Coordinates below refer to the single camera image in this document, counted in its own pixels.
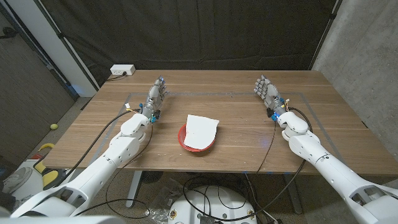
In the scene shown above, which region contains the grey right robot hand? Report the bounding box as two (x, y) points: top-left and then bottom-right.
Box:
(254, 74), (289, 121)

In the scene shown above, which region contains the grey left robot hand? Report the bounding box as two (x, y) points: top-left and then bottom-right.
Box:
(141, 76), (169, 118)

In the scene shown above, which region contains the red bowl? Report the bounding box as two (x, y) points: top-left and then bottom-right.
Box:
(177, 123), (217, 153)

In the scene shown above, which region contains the white cloth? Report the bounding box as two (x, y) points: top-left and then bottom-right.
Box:
(183, 114), (220, 150)

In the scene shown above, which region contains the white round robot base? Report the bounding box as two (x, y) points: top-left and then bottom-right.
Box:
(167, 185), (258, 224)

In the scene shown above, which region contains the white power strip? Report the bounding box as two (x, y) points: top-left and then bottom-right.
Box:
(109, 64), (136, 77)

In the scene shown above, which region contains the black backdrop curtain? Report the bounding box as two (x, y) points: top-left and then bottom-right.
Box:
(40, 0), (338, 88)

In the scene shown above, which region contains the black backdrop stand pole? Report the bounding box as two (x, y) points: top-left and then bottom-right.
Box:
(307, 0), (343, 71)
(33, 0), (100, 91)

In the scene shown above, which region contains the black round ribbed disc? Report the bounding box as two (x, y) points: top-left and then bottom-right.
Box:
(141, 170), (164, 185)

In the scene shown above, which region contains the white table leg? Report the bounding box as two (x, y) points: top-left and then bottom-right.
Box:
(282, 174), (303, 215)
(125, 170), (143, 208)

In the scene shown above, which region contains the clear plastic bag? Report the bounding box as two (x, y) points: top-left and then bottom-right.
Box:
(146, 179), (184, 223)

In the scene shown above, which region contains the yellow and black tool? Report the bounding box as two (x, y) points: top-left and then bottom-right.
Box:
(33, 142), (60, 187)

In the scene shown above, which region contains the white sneaker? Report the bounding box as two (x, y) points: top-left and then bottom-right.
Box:
(2, 167), (34, 195)

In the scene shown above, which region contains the black power strip cable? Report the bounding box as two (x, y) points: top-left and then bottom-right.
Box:
(105, 72), (127, 82)

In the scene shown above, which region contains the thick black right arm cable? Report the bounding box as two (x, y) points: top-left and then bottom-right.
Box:
(245, 106), (313, 218)

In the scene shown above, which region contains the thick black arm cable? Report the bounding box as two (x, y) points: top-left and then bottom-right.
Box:
(57, 107), (144, 187)
(245, 106), (313, 218)

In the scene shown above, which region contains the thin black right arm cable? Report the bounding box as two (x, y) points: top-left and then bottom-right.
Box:
(256, 120), (277, 174)

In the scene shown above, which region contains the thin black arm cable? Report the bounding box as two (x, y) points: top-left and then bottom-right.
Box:
(256, 120), (277, 174)
(73, 123), (154, 220)

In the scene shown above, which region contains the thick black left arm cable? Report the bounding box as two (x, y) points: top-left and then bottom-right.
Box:
(57, 107), (144, 187)

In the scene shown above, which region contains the black base cable loop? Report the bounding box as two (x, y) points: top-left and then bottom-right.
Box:
(182, 175), (259, 222)

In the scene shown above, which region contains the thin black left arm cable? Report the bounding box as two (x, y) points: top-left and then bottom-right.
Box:
(73, 123), (154, 220)

